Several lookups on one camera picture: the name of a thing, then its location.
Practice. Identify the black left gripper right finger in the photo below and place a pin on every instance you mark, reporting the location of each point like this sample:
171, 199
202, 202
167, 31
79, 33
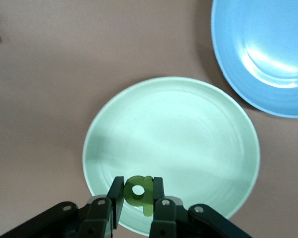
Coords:
166, 218

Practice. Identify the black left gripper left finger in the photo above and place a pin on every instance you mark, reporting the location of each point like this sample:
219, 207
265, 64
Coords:
96, 218

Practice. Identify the green foam letter q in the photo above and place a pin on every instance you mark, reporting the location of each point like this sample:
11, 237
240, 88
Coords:
129, 198

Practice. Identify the pale green plate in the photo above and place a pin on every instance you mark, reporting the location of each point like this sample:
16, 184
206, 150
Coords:
176, 136

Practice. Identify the brown table cover sheet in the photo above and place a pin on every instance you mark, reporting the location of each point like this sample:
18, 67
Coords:
39, 99

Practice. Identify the blue plate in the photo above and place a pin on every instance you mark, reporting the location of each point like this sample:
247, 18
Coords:
263, 37

